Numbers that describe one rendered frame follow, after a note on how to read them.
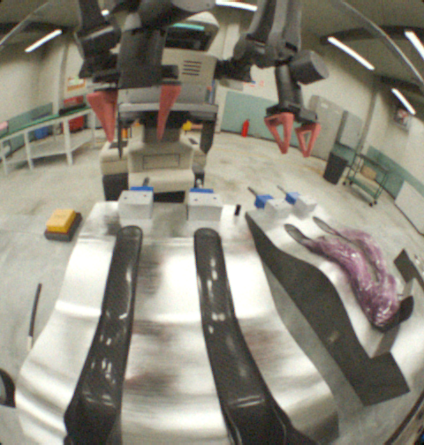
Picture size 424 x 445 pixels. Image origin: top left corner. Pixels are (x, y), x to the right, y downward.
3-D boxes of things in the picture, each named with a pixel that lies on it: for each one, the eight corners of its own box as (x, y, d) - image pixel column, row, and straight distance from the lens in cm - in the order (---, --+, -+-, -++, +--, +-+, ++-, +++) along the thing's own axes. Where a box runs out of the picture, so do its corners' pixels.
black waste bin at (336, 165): (316, 173, 444) (326, 148, 434) (331, 177, 474) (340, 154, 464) (327, 184, 408) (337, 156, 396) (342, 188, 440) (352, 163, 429)
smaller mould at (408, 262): (392, 261, 78) (403, 247, 75) (403, 257, 92) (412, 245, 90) (415, 304, 77) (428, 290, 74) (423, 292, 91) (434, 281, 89)
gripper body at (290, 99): (319, 121, 43) (314, 92, 46) (286, 109, 36) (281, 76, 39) (298, 125, 47) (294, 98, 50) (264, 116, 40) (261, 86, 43)
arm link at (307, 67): (290, 60, 54) (263, 49, 49) (322, 45, 49) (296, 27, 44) (298, 97, 48) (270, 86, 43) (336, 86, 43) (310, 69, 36)
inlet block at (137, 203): (136, 190, 42) (135, 167, 40) (158, 190, 41) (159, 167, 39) (122, 230, 32) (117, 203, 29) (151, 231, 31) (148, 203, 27)
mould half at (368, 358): (239, 230, 43) (252, 187, 37) (306, 214, 61) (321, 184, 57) (364, 407, 43) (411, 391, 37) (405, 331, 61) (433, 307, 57)
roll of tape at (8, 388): (-6, 362, 46) (-18, 355, 44) (17, 379, 40) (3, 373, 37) (-4, 395, 48) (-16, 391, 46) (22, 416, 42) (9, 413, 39)
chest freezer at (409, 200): (424, 236, 727) (437, 213, 719) (419, 234, 653) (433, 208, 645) (400, 207, 778) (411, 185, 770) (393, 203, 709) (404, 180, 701)
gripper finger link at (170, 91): (174, 147, 22) (182, 69, 22) (116, 147, 24) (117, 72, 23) (177, 135, 29) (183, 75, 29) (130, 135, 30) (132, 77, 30)
